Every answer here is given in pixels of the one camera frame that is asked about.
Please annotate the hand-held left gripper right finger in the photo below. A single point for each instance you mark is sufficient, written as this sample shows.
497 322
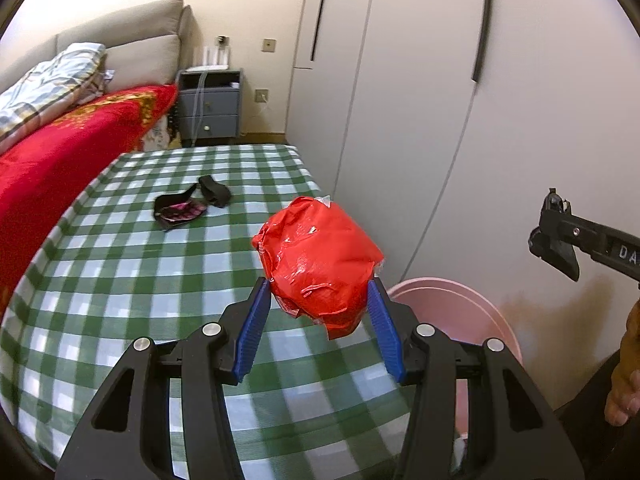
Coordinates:
387 330

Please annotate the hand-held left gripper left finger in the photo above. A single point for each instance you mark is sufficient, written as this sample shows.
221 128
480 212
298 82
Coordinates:
252 330

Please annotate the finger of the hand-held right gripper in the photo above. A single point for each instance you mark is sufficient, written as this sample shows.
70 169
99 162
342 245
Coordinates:
554 207
557 255

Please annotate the pink plastic bin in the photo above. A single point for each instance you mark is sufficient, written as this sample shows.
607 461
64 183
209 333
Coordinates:
450 305

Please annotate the red plastic bag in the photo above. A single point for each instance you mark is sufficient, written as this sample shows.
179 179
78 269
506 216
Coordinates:
320 260

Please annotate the person's right forearm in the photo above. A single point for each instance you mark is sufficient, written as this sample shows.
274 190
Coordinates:
627 370

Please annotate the green checked tablecloth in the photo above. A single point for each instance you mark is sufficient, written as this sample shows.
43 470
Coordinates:
125 285

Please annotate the black pouch with pink lining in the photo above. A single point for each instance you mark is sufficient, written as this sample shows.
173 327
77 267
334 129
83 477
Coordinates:
175 210

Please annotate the white wardrobe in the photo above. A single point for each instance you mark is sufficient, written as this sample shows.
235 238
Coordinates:
400 110

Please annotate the floral bed sheet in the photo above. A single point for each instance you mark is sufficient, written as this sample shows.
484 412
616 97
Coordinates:
160 135

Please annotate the grey nightstand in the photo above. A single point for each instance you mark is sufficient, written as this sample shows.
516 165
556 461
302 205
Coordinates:
215 110

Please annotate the red blanket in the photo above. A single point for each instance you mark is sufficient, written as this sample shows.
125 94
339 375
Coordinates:
60 150

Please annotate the white router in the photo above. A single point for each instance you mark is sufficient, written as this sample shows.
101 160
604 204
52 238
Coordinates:
207 67

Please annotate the beige padded headboard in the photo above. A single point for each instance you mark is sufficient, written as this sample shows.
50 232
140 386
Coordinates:
145 55

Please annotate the blue plaid quilt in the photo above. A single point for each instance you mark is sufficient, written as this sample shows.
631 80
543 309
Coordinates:
50 80

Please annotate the wall socket plate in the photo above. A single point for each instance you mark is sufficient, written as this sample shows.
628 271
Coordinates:
262 95

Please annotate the wall socket with plug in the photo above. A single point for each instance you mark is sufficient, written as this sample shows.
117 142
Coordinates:
222 40

